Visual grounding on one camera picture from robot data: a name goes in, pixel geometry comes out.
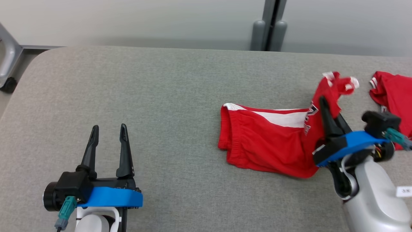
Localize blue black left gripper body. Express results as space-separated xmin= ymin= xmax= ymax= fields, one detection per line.
xmin=77 ymin=177 xmax=143 ymax=208

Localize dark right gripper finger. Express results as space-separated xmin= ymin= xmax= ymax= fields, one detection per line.
xmin=335 ymin=113 xmax=353 ymax=134
xmin=319 ymin=96 xmax=343 ymax=138

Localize teal plug left camera cable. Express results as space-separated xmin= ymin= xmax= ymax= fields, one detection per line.
xmin=54 ymin=196 xmax=78 ymax=232

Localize teal plug right camera cable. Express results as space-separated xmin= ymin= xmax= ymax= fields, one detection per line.
xmin=384 ymin=128 xmax=412 ymax=151

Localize grey rounded post foot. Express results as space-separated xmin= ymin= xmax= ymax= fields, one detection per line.
xmin=251 ymin=20 xmax=266 ymax=52
xmin=270 ymin=20 xmax=288 ymax=52

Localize red white lettered shorts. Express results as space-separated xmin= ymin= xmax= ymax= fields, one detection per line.
xmin=218 ymin=71 xmax=360 ymax=179

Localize teal plug camera cable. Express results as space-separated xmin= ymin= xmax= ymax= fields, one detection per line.
xmin=54 ymin=196 xmax=78 ymax=232
xmin=384 ymin=128 xmax=412 ymax=151

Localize grey metal cart frame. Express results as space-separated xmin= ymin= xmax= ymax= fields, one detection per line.
xmin=0 ymin=22 xmax=65 ymax=94

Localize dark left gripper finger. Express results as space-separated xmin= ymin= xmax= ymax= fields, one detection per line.
xmin=76 ymin=125 xmax=99 ymax=180
xmin=116 ymin=123 xmax=135 ymax=179

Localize red white jersey shirt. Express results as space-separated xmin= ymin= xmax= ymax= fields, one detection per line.
xmin=369 ymin=71 xmax=412 ymax=151

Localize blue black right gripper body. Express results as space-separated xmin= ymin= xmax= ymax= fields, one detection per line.
xmin=313 ymin=130 xmax=389 ymax=168

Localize dark grey partition post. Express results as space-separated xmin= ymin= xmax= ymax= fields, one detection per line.
xmin=262 ymin=0 xmax=287 ymax=52

